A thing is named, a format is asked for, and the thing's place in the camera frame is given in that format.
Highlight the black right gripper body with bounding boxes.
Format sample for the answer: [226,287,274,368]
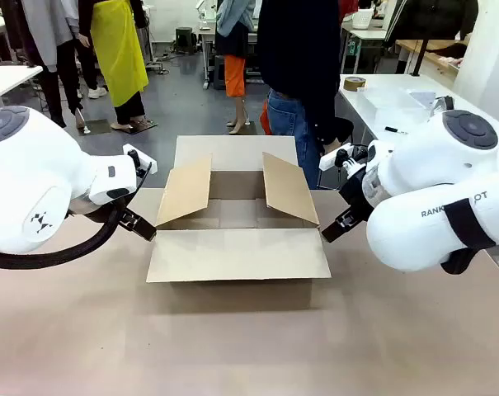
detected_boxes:
[337,166,374,216]

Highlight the brown cardboard box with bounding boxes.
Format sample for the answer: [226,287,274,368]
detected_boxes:
[145,135,332,285]

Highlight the clear plastic box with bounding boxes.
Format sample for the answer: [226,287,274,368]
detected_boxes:
[357,87,428,125]

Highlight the person's right hand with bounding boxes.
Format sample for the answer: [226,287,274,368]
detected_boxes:
[322,138,350,156]

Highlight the white side table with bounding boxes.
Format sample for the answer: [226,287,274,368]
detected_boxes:
[338,73,459,144]

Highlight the brown packing tape roll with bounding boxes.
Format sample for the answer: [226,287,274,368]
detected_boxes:
[342,75,368,92]

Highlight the person in dark shirt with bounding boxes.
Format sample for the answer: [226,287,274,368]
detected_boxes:
[256,0,355,191]

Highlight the black pole stand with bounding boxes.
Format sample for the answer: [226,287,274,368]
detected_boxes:
[410,39,430,78]

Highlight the white background desk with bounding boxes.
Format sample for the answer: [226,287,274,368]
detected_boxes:
[339,24,389,75]

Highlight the white plastic basket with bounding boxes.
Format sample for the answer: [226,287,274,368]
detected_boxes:
[351,9,374,31]

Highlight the person in yellow apron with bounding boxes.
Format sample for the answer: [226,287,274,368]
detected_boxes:
[78,0,156,134]

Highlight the person in orange skirt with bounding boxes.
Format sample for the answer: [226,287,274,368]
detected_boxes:
[214,0,258,135]

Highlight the person in black jacket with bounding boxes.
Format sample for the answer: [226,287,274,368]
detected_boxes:
[384,0,480,69]

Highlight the dark plastic stool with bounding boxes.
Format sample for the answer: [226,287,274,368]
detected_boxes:
[174,26,197,55]

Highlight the white table with rounded corner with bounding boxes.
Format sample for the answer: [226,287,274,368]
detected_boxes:
[0,64,45,107]

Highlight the person in grey hoodie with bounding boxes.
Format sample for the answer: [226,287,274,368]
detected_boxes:
[9,0,94,129]

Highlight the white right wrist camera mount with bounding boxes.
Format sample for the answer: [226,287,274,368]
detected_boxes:
[318,142,368,173]

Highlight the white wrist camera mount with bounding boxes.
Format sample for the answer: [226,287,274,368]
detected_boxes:
[122,143,158,177]
[318,142,368,173]

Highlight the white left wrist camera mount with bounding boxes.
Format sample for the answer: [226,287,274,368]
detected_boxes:
[122,143,158,177]

